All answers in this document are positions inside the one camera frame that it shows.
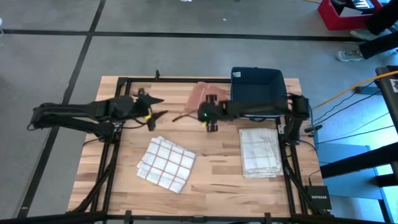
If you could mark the black Netgear network switch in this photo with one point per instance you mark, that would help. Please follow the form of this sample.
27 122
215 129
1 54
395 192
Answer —
318 197

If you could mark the blue furniture panel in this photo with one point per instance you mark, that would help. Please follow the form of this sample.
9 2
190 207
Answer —
351 186

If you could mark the black beam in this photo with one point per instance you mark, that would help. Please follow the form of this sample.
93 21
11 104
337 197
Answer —
357 161

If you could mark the white towel red checks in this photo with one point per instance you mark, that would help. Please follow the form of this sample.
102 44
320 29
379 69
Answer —
166 165

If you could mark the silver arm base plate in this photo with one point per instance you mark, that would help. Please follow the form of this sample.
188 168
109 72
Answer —
281 129

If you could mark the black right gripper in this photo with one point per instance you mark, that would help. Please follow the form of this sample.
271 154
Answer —
213 112

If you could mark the white towel beige stripes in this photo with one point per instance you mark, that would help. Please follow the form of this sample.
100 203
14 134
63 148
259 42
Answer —
261 152

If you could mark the person's leg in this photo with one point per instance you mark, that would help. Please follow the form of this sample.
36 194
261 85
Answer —
379 45
382 15

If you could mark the black device white keys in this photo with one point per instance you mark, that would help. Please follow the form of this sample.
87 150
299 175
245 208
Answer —
357 4

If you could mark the grey power strip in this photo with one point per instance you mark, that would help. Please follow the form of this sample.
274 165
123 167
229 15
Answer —
367 90

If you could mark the person's shoe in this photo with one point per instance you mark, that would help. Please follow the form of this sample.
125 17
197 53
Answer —
349 56
360 35

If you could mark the black desk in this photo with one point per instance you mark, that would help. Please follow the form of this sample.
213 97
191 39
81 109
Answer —
390 93

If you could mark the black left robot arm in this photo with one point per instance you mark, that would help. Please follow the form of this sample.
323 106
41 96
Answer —
77 115

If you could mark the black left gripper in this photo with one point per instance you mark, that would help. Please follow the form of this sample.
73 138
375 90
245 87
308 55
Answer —
130 107

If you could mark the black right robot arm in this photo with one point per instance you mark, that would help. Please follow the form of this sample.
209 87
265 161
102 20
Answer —
264 107

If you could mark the black aluminium table frame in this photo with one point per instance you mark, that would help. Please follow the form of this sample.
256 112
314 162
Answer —
174 80

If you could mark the red plastic crate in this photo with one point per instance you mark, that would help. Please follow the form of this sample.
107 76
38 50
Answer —
339 23

